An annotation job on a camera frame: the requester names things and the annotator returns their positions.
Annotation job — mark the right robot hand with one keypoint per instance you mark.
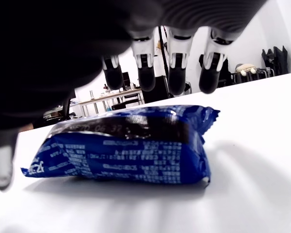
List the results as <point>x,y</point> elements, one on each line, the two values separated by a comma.
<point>51,48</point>

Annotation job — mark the blue Oreo cookie packet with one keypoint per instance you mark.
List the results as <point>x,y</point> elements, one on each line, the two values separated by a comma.
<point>126,150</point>

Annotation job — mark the light wooden desk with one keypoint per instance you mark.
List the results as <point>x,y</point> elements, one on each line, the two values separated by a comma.
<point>111,95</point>

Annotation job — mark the black computer monitor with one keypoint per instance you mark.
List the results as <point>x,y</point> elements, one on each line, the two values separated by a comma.
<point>126,78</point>

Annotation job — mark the tall equipment rack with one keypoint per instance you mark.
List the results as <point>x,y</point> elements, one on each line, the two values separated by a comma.
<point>164,53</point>

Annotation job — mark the black cabinet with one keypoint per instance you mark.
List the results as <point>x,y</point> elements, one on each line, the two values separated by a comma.
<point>162,89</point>

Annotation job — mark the person in black jacket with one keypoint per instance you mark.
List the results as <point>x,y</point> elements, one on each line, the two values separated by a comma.
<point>225,75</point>

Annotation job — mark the cream plush toy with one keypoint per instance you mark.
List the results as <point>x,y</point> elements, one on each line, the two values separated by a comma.
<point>245,68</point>

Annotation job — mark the black bags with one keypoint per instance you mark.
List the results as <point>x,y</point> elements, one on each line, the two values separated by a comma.
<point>275,59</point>

